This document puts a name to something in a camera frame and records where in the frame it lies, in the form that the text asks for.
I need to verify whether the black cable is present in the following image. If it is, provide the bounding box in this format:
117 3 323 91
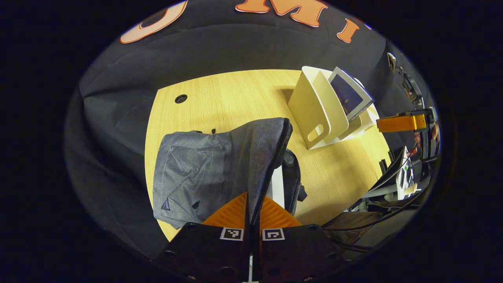
321 189 431 252

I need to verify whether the black backdrop cloth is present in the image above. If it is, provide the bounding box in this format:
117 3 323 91
65 0 433 260

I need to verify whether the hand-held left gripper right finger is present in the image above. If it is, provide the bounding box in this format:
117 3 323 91
253 196 347 282

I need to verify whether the grey schoolbag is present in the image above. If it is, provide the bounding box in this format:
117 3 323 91
152 117 308 230

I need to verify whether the white circuit board device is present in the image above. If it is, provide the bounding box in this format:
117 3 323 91
396 146 418 201

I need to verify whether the white bookshelf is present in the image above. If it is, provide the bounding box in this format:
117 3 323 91
287 66 380 151

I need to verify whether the grey book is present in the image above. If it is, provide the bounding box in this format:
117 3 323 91
270 167 286 209

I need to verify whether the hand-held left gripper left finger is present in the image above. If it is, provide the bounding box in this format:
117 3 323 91
154 191 252 282

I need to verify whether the blue and white book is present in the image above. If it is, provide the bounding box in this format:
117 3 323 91
328 66 375 121

